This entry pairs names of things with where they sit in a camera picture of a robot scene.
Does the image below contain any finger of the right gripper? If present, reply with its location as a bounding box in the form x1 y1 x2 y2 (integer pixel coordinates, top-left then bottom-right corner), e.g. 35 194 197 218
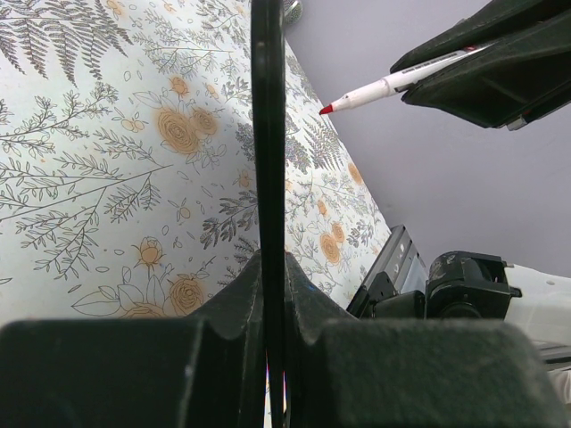
401 12 570 128
390 0 570 73

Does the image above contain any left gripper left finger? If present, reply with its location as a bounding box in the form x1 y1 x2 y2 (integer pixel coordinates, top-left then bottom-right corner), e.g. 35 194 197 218
1 255 266 427

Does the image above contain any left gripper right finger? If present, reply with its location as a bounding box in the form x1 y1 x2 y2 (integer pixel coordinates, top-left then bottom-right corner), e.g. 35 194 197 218
285 254 567 427

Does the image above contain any red whiteboard marker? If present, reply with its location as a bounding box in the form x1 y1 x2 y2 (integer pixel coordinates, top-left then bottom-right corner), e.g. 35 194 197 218
319 42 493 115

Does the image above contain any small whiteboard black frame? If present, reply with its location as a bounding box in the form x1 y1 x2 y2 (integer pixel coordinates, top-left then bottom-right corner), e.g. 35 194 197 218
251 0 286 427

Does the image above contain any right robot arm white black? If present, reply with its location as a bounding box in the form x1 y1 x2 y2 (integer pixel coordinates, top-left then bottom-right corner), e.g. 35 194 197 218
345 1 570 391

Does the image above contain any floral patterned table mat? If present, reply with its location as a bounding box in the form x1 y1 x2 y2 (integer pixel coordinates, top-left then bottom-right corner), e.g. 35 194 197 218
0 0 398 318

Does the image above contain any black microphone silver head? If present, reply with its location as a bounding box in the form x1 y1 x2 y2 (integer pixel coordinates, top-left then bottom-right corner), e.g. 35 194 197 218
284 0 303 25

